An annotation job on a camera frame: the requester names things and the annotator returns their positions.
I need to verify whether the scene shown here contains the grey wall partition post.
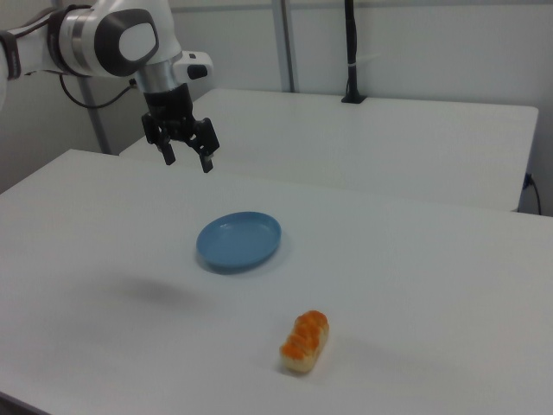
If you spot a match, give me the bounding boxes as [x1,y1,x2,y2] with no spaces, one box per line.
[270,0,300,93]

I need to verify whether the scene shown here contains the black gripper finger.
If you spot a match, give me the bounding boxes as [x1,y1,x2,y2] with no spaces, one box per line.
[187,117,220,175]
[141,112,176,167]

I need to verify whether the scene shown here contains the black power cable blue plug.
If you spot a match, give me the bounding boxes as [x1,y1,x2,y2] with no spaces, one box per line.
[522,171,543,215]

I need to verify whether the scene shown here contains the black table clamp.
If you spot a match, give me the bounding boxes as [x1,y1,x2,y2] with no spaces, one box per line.
[340,0,368,105]

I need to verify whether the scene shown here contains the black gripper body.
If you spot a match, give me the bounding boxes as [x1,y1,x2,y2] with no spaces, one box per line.
[143,83,199,140]

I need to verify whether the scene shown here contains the blue round plate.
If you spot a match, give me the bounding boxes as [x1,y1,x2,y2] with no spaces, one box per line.
[195,210,283,275]

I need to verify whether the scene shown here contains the orange glazed bread loaf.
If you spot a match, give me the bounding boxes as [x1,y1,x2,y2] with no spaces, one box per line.
[278,309,331,375]

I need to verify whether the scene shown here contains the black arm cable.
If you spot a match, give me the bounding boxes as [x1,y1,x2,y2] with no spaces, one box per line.
[59,73,140,109]

